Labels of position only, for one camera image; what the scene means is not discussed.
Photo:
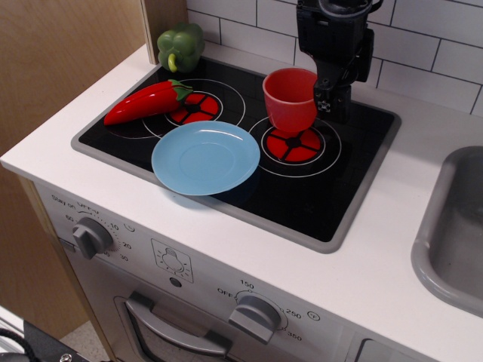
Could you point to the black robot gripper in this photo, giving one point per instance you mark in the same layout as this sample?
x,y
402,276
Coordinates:
x,y
336,36

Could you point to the red plastic toy cup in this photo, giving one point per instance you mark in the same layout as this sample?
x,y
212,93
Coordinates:
x,y
289,99

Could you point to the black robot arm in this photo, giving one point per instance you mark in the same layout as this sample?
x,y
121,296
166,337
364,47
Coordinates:
x,y
336,36

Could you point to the blue plastic toy plate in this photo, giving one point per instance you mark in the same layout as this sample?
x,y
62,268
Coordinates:
x,y
205,158

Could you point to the black toy stovetop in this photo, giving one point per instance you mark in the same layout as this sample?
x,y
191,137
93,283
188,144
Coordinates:
x,y
307,187

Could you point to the green toy bell pepper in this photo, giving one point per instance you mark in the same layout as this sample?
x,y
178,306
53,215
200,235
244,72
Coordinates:
x,y
181,47

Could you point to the red toy chili pepper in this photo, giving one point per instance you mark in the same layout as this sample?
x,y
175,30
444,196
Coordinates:
x,y
156,99

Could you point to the grey toy sink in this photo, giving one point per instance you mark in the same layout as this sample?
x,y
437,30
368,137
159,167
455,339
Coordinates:
x,y
447,251

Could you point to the grey temperature knob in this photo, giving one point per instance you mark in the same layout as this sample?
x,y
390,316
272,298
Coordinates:
x,y
256,318

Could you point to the grey timer knob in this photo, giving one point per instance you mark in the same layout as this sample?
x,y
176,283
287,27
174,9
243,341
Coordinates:
x,y
91,237

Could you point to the grey oven door handle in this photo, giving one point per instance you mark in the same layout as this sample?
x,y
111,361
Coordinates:
x,y
211,344

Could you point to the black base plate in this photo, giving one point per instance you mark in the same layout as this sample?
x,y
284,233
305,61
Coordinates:
x,y
29,343

